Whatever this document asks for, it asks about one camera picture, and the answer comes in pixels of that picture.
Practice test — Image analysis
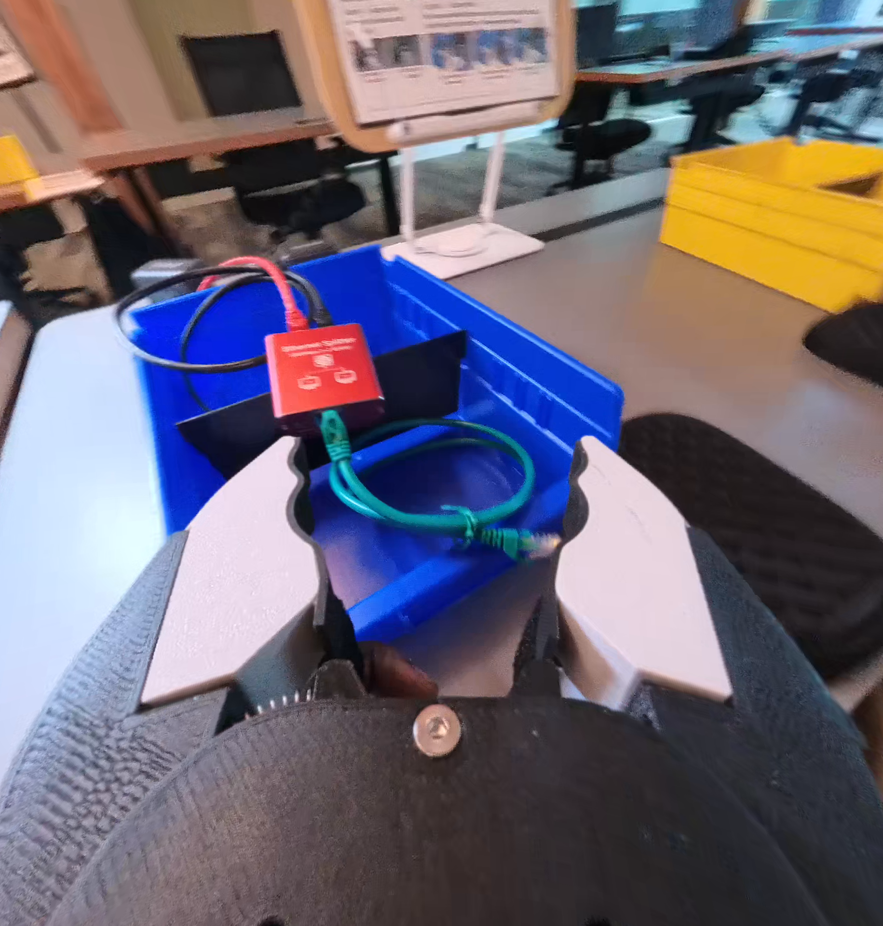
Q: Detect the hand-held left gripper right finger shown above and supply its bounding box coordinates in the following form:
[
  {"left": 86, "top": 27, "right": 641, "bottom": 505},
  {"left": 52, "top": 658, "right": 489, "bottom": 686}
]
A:
[{"left": 514, "top": 436, "right": 733, "bottom": 708}]

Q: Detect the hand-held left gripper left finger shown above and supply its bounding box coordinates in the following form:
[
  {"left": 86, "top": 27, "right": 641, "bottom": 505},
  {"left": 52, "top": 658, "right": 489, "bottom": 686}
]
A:
[{"left": 141, "top": 436, "right": 367, "bottom": 708}]

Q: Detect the yellow plastic bin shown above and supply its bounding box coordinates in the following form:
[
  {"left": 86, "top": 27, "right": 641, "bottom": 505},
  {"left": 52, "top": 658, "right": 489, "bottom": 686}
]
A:
[{"left": 660, "top": 136, "right": 883, "bottom": 313}]

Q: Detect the green ethernet cable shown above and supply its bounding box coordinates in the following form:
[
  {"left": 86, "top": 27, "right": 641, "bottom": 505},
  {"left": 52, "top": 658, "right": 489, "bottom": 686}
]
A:
[{"left": 320, "top": 409, "right": 561, "bottom": 564}]

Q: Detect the red ethernet splitter box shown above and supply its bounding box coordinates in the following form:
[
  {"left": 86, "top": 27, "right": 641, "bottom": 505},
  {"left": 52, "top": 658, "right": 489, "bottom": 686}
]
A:
[{"left": 264, "top": 323, "right": 386, "bottom": 438}]

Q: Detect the blue plastic bin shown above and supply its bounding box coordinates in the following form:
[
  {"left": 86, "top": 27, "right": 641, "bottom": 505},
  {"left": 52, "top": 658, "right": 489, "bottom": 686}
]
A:
[{"left": 129, "top": 245, "right": 625, "bottom": 645}]

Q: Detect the black ethernet cable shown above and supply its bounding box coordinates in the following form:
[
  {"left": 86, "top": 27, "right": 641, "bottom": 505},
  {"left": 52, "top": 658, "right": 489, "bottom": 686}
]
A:
[{"left": 116, "top": 264, "right": 335, "bottom": 415}]

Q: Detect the red ethernet cable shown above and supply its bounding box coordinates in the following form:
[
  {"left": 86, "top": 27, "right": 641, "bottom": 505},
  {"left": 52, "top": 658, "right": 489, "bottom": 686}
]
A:
[{"left": 197, "top": 257, "right": 313, "bottom": 334}]

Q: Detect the black foam mat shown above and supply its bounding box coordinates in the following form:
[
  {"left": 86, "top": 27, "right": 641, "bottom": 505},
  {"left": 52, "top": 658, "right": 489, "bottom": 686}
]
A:
[{"left": 618, "top": 412, "right": 883, "bottom": 682}]

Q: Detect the black bin divider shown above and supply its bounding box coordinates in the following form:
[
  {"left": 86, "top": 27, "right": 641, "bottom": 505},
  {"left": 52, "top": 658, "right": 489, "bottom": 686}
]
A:
[
  {"left": 176, "top": 330, "right": 469, "bottom": 480},
  {"left": 816, "top": 170, "right": 883, "bottom": 198}
]

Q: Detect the grey electronic device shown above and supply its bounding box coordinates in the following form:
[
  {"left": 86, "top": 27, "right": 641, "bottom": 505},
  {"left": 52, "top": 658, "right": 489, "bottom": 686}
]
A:
[{"left": 130, "top": 257, "right": 211, "bottom": 290}]

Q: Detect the black office chair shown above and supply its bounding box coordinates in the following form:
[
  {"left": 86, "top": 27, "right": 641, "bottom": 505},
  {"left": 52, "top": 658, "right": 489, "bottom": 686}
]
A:
[
  {"left": 557, "top": 80, "right": 652, "bottom": 192},
  {"left": 224, "top": 141, "right": 366, "bottom": 240}
]

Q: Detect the long wooden table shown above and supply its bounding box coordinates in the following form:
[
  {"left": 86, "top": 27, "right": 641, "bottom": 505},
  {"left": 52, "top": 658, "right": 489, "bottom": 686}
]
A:
[{"left": 575, "top": 29, "right": 883, "bottom": 84}]

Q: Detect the wooden desk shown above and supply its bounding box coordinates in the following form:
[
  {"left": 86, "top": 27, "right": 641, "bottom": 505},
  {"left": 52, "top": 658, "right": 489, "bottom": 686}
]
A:
[{"left": 0, "top": 116, "right": 341, "bottom": 218}]

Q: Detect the small yellow bin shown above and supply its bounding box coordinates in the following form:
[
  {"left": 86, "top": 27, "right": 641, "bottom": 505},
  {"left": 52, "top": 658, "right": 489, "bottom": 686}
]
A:
[{"left": 0, "top": 135, "right": 41, "bottom": 191}]

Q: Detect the instruction sign board on stand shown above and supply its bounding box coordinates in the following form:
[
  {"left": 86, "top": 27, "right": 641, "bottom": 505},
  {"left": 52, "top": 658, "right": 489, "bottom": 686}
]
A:
[{"left": 293, "top": 0, "right": 577, "bottom": 281}]

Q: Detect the wooden post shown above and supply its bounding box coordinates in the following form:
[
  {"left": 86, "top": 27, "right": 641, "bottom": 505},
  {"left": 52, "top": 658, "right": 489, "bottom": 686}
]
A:
[{"left": 0, "top": 0, "right": 124, "bottom": 135}]

